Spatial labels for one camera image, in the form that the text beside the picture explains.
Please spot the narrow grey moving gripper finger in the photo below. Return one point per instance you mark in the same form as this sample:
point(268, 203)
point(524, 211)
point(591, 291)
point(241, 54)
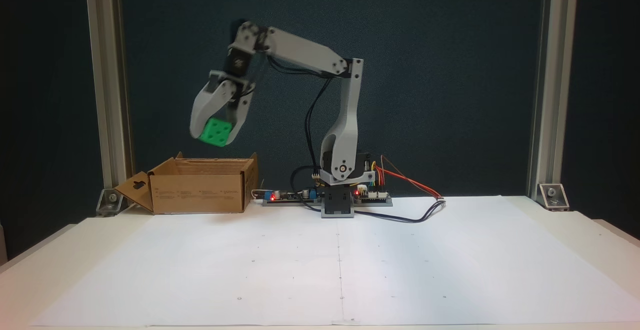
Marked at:
point(243, 112)

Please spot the broad grey fixed gripper finger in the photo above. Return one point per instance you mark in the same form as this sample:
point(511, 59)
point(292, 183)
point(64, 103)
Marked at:
point(207, 105)

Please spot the green die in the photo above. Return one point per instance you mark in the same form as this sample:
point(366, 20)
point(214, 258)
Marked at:
point(216, 132)

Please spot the grey printed Koch robot arm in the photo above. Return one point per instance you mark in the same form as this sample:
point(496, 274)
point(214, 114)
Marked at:
point(345, 125)

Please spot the brown cardboard box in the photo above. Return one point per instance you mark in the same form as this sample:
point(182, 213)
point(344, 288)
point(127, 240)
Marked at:
point(200, 192)

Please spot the blue circuit board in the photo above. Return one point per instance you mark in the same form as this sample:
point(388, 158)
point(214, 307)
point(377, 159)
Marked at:
point(290, 197)

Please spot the aluminium frame post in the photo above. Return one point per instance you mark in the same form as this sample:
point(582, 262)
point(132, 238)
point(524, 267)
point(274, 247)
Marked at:
point(107, 70)
point(552, 70)

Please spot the metal corner bracket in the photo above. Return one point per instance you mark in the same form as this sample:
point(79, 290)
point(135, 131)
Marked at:
point(111, 202)
point(554, 196)

